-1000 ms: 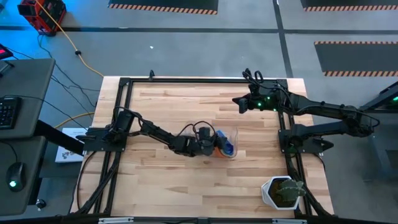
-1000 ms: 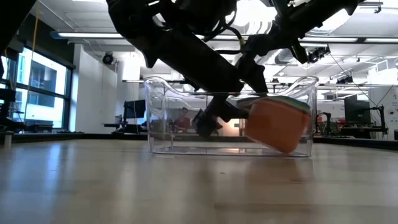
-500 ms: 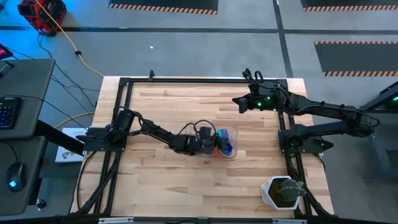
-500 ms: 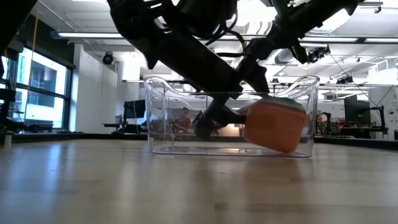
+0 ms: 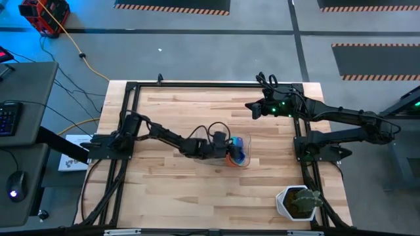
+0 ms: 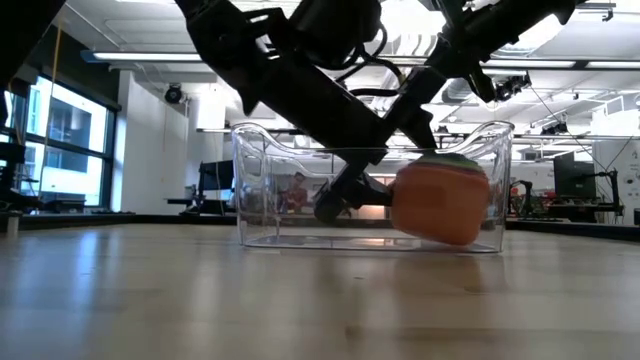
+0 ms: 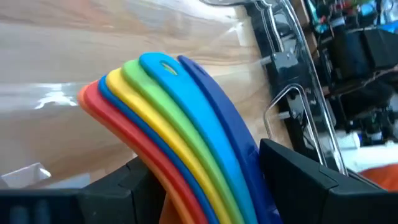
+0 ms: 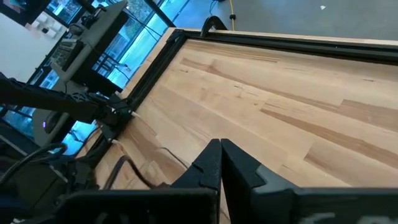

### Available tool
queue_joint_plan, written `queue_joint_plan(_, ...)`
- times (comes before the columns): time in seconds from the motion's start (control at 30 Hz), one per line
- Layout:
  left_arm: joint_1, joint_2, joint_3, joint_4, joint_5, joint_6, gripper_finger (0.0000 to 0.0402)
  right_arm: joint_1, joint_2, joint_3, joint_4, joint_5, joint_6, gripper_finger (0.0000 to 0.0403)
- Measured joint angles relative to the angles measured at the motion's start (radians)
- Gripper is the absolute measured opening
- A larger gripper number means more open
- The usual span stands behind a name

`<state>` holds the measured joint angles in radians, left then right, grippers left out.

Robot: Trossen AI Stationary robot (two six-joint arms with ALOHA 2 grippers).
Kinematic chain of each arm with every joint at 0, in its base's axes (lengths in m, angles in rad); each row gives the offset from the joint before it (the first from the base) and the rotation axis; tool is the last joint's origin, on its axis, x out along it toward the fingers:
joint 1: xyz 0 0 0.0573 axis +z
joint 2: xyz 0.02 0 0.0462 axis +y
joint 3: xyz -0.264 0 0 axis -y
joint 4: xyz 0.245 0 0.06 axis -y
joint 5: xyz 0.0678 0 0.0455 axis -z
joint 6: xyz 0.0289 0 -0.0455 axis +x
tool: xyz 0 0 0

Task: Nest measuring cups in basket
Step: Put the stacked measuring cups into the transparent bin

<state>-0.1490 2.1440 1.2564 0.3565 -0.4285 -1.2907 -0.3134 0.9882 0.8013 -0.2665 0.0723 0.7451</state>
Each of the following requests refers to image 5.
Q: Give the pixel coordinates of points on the red portable power station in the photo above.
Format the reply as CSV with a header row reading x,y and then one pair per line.
x,y
46,14

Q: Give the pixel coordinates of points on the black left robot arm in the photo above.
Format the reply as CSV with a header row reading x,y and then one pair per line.
x,y
164,134

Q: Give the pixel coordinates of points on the black computer mouse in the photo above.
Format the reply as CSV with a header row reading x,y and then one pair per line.
x,y
16,185

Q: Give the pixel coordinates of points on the clear plastic basket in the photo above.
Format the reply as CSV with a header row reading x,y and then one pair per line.
x,y
247,144

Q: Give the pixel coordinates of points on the white hexagonal planter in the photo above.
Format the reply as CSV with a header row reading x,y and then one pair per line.
x,y
280,203

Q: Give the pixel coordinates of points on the silver metal bracket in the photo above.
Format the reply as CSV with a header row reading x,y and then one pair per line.
x,y
305,233
122,232

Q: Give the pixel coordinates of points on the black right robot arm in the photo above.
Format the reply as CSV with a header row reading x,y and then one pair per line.
x,y
348,114

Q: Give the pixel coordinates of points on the green cactus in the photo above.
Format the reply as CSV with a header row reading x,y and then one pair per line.
x,y
305,200

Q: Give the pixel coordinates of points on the dark blue measuring cup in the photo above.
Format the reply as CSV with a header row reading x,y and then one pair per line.
x,y
239,142

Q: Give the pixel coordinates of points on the black hazard-striped floor mat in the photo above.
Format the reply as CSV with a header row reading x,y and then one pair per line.
x,y
170,4
377,60
367,3

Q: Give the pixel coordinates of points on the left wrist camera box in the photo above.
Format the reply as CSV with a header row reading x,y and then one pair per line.
x,y
220,138

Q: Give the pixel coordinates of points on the black round knob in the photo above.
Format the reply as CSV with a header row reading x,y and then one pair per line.
x,y
42,214

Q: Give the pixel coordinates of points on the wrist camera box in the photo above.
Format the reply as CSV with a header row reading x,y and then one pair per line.
x,y
220,138
270,95

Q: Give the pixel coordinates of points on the black backlit keyboard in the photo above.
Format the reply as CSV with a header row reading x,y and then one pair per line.
x,y
8,119

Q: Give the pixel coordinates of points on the office desk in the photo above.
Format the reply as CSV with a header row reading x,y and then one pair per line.
x,y
29,85

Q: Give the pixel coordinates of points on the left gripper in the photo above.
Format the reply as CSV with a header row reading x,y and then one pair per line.
x,y
218,152

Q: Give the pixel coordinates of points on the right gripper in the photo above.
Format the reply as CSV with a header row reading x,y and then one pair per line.
x,y
270,107

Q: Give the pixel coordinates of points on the neighbouring grey workstation table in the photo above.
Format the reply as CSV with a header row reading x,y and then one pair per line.
x,y
400,144

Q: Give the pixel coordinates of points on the black table clamp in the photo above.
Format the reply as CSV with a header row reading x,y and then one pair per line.
x,y
260,77
159,78

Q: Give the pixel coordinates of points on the white printed booklet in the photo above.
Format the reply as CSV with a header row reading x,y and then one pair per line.
x,y
70,164

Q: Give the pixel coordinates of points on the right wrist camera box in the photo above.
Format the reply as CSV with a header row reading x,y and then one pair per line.
x,y
270,95

